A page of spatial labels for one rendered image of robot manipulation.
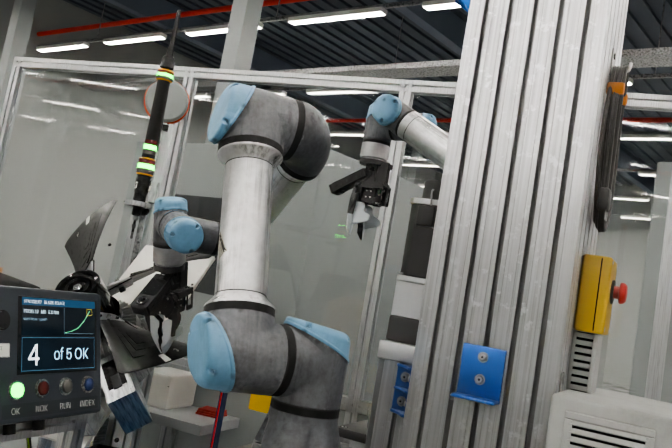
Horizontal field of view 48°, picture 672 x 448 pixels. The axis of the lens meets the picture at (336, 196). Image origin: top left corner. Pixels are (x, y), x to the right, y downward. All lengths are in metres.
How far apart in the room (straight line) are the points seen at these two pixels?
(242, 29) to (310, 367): 7.42
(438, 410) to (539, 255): 0.31
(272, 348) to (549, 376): 0.45
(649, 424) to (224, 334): 0.64
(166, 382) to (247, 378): 1.33
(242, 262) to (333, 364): 0.22
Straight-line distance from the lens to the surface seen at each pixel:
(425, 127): 1.78
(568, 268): 1.29
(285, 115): 1.34
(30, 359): 1.18
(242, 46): 8.48
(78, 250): 2.27
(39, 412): 1.20
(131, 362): 1.79
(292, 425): 1.25
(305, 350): 1.22
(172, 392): 2.53
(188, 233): 1.61
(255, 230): 1.25
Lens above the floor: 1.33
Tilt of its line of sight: 7 degrees up
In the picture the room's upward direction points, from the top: 10 degrees clockwise
